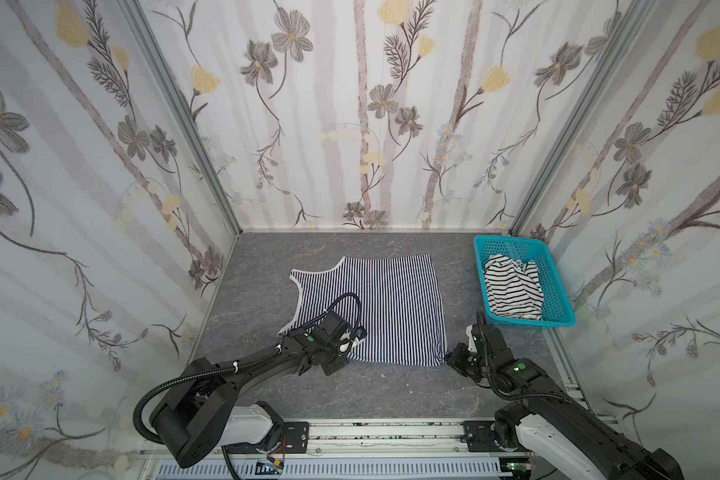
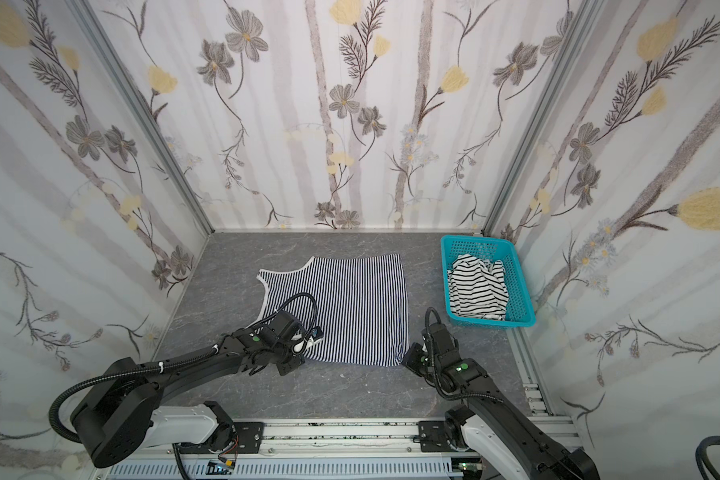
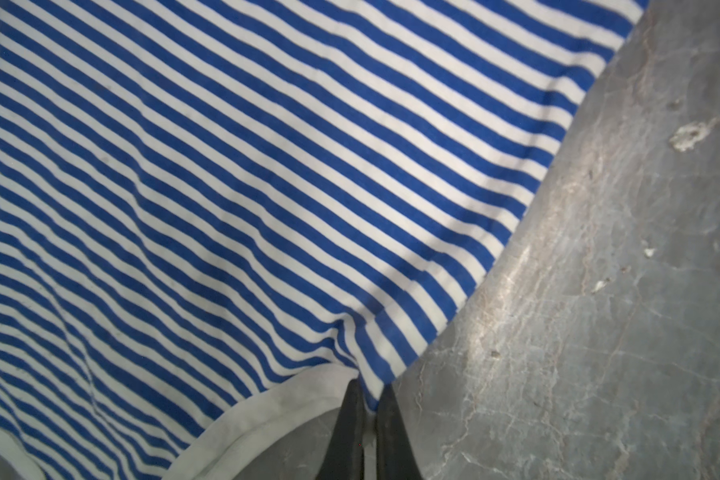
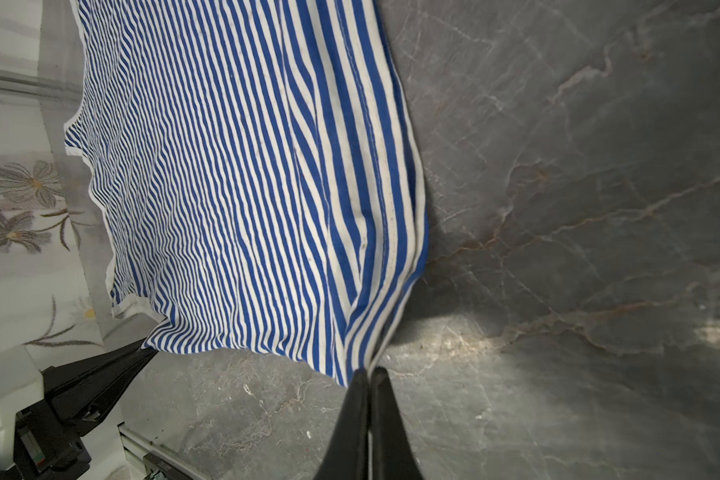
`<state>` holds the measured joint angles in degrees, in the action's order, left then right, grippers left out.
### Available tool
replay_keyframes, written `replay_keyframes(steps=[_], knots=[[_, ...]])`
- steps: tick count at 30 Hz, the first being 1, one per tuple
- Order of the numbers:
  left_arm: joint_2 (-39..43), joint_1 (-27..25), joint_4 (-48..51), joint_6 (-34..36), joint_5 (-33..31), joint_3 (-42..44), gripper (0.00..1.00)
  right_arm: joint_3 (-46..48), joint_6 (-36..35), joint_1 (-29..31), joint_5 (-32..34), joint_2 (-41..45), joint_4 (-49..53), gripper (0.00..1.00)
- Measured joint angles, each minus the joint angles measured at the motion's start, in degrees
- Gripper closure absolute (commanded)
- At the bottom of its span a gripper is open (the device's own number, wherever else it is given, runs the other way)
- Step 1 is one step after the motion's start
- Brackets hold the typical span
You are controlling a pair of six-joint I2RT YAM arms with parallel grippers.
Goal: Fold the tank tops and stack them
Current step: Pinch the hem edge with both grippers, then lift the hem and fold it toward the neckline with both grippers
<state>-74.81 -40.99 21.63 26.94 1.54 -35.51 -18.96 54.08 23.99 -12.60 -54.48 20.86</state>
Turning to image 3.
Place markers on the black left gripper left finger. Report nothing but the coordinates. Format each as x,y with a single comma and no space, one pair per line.
344,458

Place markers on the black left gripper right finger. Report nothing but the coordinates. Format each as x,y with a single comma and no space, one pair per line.
395,457

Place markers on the blue white striped tank top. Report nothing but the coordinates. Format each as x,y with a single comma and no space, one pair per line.
216,214

